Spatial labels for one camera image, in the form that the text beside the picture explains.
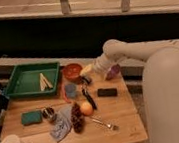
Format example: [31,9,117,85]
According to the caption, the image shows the red bowl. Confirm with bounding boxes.
[62,63,82,82]

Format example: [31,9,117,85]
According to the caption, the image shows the grey blue towel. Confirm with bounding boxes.
[50,105,72,142]

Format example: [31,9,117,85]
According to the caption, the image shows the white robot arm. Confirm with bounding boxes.
[82,39,179,143]

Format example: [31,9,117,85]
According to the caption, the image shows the purple bowl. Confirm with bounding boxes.
[105,64,120,80]

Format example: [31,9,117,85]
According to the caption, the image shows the small dark object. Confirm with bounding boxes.
[82,76,92,85]

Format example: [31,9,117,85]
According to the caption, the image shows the black rectangular block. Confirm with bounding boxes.
[97,88,118,97]

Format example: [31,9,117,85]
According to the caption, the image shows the blue plastic cup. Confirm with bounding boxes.
[64,83,77,99]

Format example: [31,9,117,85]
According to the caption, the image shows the orange fruit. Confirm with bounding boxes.
[80,102,94,116]

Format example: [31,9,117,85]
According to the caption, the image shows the wooden wedge pieces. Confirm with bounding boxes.
[39,73,53,91]

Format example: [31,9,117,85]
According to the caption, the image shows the silver fork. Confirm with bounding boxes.
[89,116,120,131]

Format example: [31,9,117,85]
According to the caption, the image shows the dark grape bunch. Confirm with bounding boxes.
[71,103,85,133]

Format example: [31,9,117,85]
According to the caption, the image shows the small metal cup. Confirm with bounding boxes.
[42,107,56,122]

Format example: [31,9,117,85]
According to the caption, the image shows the green plastic tray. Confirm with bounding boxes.
[5,62,60,99]

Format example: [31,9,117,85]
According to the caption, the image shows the green sponge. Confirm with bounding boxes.
[21,110,42,126]

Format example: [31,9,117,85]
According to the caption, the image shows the black handled utensil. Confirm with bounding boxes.
[82,88,97,110]

